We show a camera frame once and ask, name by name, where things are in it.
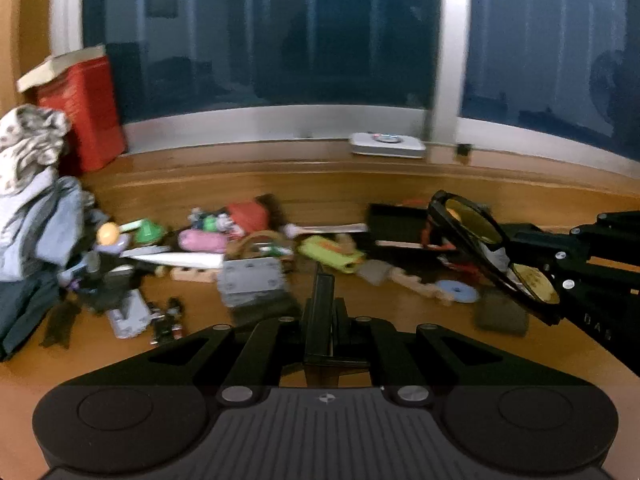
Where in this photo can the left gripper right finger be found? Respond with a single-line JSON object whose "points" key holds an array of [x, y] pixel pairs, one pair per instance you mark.
{"points": [[375, 347]]}

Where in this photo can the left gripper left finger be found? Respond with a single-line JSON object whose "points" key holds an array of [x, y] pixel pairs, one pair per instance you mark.
{"points": [[260, 357]]}

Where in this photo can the black yellow-lens sunglasses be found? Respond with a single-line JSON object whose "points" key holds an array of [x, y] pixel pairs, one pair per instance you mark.
{"points": [[473, 231]]}

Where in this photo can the black plastic tray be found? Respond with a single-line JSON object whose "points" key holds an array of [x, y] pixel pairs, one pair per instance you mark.
{"points": [[320, 324]]}

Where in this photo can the grey plastic block toy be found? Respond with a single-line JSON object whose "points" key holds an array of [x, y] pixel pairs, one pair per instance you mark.
{"points": [[243, 281]]}

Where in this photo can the yellow green toy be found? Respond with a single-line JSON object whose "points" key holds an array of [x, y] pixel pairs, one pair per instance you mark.
{"points": [[330, 253]]}

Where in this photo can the blue disc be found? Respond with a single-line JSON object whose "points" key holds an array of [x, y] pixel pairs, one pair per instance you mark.
{"points": [[458, 291]]}

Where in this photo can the small black toy car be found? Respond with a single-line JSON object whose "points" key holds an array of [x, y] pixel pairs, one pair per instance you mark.
{"points": [[166, 323]]}

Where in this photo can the black box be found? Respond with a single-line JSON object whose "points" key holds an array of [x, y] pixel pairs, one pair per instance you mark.
{"points": [[396, 227]]}

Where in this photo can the red toy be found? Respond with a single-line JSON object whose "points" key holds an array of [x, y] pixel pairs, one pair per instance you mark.
{"points": [[249, 217]]}

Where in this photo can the pink plush toy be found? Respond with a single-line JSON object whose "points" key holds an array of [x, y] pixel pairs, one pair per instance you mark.
{"points": [[193, 240]]}

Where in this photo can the white long strip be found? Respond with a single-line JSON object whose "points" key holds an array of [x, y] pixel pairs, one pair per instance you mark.
{"points": [[188, 260]]}

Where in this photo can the grey flat brick plate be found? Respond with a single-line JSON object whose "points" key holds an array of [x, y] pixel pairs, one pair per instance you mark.
{"points": [[132, 317]]}

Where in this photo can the green cone toy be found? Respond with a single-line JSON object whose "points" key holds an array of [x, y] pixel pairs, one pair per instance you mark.
{"points": [[149, 233]]}

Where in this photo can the white box on sill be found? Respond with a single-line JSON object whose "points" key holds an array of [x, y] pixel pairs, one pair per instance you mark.
{"points": [[386, 145]]}

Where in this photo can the orange ball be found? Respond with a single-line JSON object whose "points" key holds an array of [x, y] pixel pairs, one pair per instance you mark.
{"points": [[108, 234]]}

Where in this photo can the pile of clothes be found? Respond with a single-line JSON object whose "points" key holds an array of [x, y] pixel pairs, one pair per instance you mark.
{"points": [[42, 219]]}

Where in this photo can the red box with white lid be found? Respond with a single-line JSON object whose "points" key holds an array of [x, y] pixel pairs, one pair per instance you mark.
{"points": [[80, 83]]}

